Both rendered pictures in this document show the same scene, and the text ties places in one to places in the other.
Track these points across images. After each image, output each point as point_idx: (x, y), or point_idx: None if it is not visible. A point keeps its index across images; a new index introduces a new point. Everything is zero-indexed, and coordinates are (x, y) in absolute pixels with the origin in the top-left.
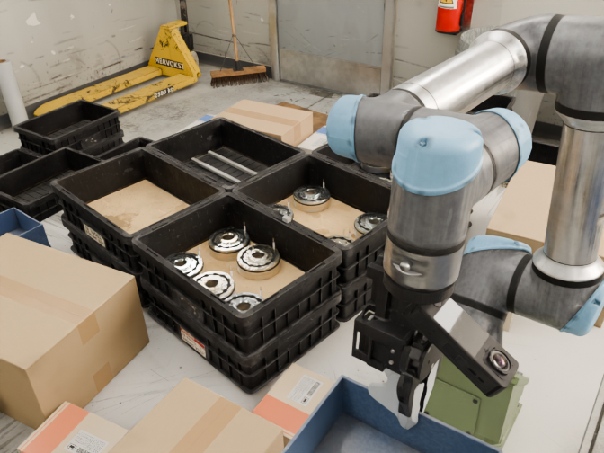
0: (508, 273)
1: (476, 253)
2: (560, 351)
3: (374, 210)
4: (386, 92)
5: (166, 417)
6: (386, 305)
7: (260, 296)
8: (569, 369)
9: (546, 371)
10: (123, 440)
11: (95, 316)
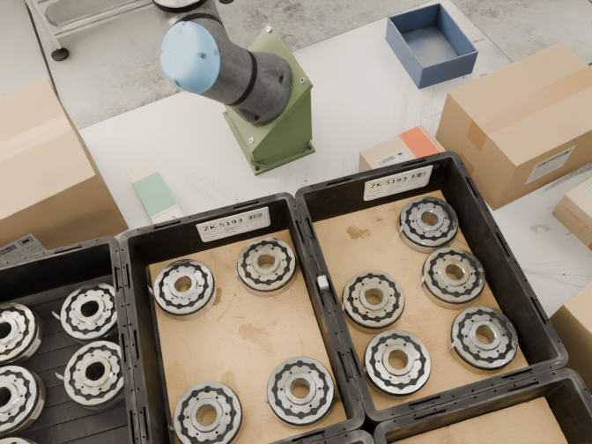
0: (216, 23)
1: (218, 46)
2: (141, 136)
3: (151, 327)
4: None
5: (540, 136)
6: None
7: (403, 227)
8: (154, 122)
9: (172, 128)
10: (580, 131)
11: None
